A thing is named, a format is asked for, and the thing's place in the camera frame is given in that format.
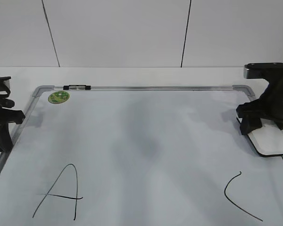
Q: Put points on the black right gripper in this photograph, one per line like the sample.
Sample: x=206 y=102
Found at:
x=268 y=106

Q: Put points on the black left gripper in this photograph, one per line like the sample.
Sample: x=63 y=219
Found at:
x=7 y=115

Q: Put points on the white whiteboard eraser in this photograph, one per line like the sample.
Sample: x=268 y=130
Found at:
x=267 y=140

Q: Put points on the green round magnet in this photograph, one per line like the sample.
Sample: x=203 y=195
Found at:
x=58 y=97

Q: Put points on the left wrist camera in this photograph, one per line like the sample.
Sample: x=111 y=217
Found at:
x=4 y=83

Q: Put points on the white board with aluminium frame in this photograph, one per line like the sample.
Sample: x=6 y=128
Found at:
x=122 y=156

